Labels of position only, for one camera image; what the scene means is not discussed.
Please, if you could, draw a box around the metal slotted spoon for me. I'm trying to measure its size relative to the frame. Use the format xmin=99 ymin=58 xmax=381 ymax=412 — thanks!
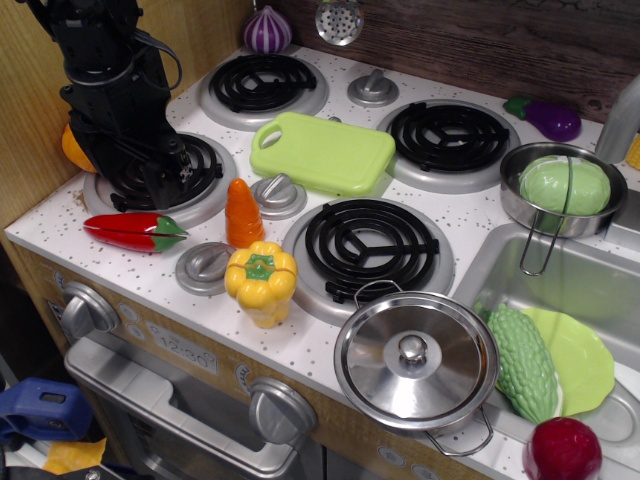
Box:
xmin=315 ymin=1 xmax=364 ymax=47

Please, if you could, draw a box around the steel pot with lid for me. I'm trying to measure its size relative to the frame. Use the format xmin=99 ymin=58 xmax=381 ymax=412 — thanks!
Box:
xmin=334 ymin=288 xmax=500 ymax=457

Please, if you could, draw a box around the green toy bitter gourd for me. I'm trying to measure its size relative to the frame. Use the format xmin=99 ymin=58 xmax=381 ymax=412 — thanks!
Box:
xmin=488 ymin=304 xmax=563 ymax=424

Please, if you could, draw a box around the silver oven door handle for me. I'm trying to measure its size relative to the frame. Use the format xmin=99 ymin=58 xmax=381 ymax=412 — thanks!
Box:
xmin=65 ymin=338 xmax=305 ymax=479

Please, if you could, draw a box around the red toy chili pepper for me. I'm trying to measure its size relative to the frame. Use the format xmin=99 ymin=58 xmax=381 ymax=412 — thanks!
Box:
xmin=83 ymin=212 xmax=189 ymax=253

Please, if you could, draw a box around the light green toy plate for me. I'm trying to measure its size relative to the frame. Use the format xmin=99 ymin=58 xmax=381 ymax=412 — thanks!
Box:
xmin=523 ymin=307 xmax=615 ymax=417

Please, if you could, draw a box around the purple toy eggplant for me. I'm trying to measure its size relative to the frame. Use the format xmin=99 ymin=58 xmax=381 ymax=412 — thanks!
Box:
xmin=503 ymin=96 xmax=582 ymax=142

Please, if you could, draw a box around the silver left oven knob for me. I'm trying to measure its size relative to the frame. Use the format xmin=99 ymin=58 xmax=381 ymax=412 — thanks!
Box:
xmin=61 ymin=281 xmax=120 ymax=339

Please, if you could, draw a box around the front left black burner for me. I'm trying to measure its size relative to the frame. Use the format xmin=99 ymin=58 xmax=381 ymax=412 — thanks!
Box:
xmin=109 ymin=133 xmax=224 ymax=212

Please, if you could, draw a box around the front right black burner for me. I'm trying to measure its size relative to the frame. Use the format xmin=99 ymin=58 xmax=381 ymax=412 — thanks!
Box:
xmin=304 ymin=199 xmax=441 ymax=303

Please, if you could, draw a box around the black burner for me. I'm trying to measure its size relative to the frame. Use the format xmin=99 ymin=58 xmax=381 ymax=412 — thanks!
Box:
xmin=109 ymin=133 xmax=224 ymax=212
xmin=387 ymin=102 xmax=510 ymax=173
xmin=304 ymin=199 xmax=441 ymax=303
xmin=208 ymin=54 xmax=318 ymax=113

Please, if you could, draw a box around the small steel pan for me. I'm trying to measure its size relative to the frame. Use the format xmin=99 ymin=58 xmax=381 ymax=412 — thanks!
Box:
xmin=500 ymin=142 xmax=628 ymax=276

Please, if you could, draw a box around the light green cutting board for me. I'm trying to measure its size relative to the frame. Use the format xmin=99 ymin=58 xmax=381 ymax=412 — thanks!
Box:
xmin=250 ymin=112 xmax=396 ymax=197

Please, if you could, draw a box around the orange toy carrot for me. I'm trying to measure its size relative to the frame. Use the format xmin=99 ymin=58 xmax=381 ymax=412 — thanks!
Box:
xmin=225 ymin=178 xmax=265 ymax=248

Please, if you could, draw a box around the back right black burner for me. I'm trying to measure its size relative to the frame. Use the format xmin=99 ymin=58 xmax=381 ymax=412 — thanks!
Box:
xmin=387 ymin=102 xmax=510 ymax=173

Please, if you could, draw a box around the silver stove knob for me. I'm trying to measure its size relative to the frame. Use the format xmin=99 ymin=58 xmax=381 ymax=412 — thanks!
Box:
xmin=250 ymin=173 xmax=307 ymax=220
xmin=347 ymin=69 xmax=399 ymax=107
xmin=175 ymin=242 xmax=235 ymax=296

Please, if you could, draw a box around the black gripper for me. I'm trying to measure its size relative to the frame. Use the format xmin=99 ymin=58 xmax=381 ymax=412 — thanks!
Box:
xmin=60 ymin=74 xmax=193 ymax=210

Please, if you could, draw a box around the back left black burner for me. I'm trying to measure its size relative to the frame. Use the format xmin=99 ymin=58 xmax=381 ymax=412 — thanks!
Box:
xmin=208 ymin=54 xmax=318 ymax=113

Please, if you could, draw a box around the purple toy onion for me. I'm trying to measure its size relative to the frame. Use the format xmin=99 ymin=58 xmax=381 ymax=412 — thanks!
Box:
xmin=243 ymin=6 xmax=293 ymax=54

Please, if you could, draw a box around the silver toy sink basin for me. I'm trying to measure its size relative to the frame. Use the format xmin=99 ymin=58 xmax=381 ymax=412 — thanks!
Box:
xmin=454 ymin=225 xmax=639 ymax=470

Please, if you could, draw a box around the silver right oven knob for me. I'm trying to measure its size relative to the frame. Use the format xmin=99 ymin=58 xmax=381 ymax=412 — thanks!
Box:
xmin=249 ymin=377 xmax=317 ymax=445

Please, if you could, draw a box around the blue plastic clamp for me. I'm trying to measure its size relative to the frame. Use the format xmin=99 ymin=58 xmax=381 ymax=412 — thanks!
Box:
xmin=1 ymin=378 xmax=93 ymax=441

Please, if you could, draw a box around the silver front stove knob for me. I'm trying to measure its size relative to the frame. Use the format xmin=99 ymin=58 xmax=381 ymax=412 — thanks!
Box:
xmin=175 ymin=242 xmax=235 ymax=296

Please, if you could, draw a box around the silver toy faucet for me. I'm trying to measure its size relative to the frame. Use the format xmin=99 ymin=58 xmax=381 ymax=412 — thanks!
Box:
xmin=595 ymin=76 xmax=640 ymax=164

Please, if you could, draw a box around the silver oven knob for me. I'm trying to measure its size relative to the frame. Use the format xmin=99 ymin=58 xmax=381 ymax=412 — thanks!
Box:
xmin=61 ymin=281 xmax=120 ymax=339
xmin=249 ymin=377 xmax=317 ymax=445

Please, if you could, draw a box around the silver middle stove knob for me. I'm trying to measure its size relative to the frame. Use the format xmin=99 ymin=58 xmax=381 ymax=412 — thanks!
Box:
xmin=250 ymin=173 xmax=307 ymax=220

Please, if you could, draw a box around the yellow toy bell pepper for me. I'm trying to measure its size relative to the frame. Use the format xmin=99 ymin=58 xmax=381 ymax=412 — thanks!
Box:
xmin=224 ymin=241 xmax=298 ymax=329

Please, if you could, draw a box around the green toy cabbage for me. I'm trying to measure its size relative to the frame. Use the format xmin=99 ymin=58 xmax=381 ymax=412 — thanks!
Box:
xmin=519 ymin=155 xmax=611 ymax=216

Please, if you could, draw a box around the yellow cloth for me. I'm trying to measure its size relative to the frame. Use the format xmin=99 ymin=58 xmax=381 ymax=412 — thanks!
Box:
xmin=43 ymin=438 xmax=107 ymax=475

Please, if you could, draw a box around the red toy apple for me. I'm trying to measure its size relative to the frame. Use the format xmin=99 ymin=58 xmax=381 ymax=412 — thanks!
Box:
xmin=522 ymin=417 xmax=603 ymax=479

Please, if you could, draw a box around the silver back stove knob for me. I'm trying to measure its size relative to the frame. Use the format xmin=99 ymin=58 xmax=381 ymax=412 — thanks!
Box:
xmin=347 ymin=69 xmax=399 ymax=107

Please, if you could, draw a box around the oven clock display panel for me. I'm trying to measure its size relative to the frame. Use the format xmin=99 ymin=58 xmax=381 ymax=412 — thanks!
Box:
xmin=146 ymin=321 xmax=219 ymax=375

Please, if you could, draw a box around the orange toy fruit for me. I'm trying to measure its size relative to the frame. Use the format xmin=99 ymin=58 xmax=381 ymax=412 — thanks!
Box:
xmin=61 ymin=123 xmax=97 ymax=173

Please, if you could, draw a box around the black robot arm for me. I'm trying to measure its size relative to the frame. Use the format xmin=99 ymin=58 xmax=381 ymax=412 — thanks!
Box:
xmin=28 ymin=1 xmax=192 ymax=210

